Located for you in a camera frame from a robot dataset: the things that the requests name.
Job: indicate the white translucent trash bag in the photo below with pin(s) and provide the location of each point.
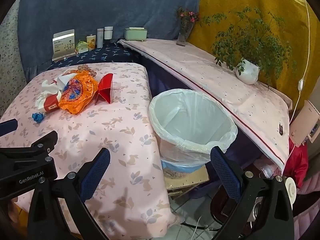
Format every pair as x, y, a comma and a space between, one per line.
190, 120

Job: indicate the green tissue box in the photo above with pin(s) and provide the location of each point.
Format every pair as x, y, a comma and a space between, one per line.
136, 33

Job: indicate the small green box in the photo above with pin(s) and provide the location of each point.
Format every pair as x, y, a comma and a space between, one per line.
81, 47

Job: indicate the blue backdrop cloth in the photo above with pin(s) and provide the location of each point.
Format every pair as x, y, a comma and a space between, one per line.
112, 5

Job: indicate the red and white paper cup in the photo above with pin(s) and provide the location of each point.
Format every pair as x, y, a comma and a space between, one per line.
51, 103

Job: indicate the green plant in white pot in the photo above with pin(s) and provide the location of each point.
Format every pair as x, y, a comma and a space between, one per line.
247, 72

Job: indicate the wooden stool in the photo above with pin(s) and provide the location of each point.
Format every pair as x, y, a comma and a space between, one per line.
185, 182

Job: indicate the white jar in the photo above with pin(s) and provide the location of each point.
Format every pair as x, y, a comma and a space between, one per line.
108, 33

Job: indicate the white disposable glove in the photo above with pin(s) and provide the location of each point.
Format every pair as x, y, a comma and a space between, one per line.
48, 88

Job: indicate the beige scrunchie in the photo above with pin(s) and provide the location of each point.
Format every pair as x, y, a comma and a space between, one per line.
86, 69

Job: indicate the glass vase with pink flowers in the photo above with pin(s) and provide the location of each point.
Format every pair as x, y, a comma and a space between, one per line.
183, 32

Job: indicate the white tube bottle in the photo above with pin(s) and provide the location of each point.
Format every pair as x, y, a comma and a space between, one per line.
100, 38

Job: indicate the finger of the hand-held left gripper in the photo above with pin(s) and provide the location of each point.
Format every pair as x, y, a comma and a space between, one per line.
32, 146
8, 127

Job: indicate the navy floral cloth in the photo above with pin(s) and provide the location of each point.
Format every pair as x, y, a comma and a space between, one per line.
100, 53

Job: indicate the pink rabbit-print cloth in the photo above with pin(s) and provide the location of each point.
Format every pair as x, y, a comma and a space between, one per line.
112, 130

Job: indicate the yellow printed can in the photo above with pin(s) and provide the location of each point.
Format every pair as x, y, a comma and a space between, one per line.
91, 42

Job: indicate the red folded paper box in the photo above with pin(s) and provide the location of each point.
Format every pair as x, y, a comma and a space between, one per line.
105, 87

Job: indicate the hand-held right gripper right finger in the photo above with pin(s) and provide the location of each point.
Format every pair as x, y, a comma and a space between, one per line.
225, 175

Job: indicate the white round cap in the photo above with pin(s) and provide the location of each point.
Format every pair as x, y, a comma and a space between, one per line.
291, 188

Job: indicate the white folded display card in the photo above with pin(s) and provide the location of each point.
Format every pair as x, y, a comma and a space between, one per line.
63, 43

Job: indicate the orange plastic bag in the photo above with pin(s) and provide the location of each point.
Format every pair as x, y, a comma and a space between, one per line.
77, 92

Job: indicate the pink cloth with red stripe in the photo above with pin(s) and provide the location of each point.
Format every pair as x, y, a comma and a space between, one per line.
212, 75

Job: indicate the blue crumpled wrapper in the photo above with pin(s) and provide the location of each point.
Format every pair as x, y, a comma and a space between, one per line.
38, 117

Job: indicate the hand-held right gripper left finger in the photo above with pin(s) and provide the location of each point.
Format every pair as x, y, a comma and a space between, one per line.
96, 172

